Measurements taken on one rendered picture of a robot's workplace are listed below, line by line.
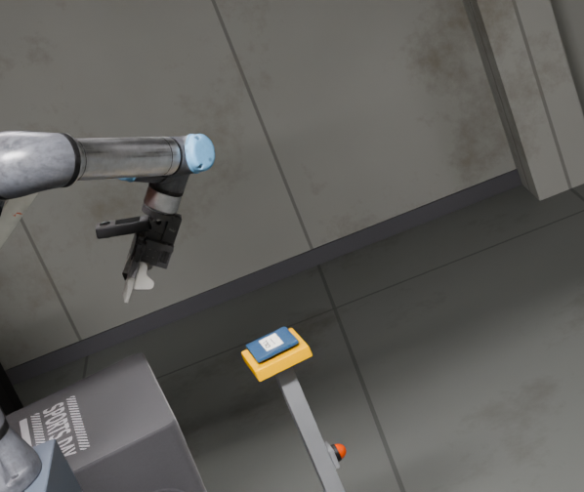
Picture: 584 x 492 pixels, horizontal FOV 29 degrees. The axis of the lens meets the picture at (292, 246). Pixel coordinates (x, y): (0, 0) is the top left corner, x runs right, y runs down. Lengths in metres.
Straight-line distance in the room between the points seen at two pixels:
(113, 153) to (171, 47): 3.16
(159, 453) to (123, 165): 0.66
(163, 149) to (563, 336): 2.30
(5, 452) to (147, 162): 0.61
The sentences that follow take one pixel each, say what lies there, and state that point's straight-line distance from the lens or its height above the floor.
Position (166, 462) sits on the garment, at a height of 0.87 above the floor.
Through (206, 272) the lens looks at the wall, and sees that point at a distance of 5.49.
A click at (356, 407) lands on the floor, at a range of 4.17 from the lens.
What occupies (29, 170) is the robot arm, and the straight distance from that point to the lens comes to 1.97.
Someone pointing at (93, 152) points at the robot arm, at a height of 1.57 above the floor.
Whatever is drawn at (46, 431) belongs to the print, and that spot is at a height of 0.95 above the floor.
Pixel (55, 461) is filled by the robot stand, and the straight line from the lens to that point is 1.93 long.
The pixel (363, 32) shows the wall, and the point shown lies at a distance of 5.28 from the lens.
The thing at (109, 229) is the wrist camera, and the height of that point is 1.34.
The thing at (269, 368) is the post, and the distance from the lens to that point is 2.47.
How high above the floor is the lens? 1.99
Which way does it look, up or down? 20 degrees down
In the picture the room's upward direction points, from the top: 22 degrees counter-clockwise
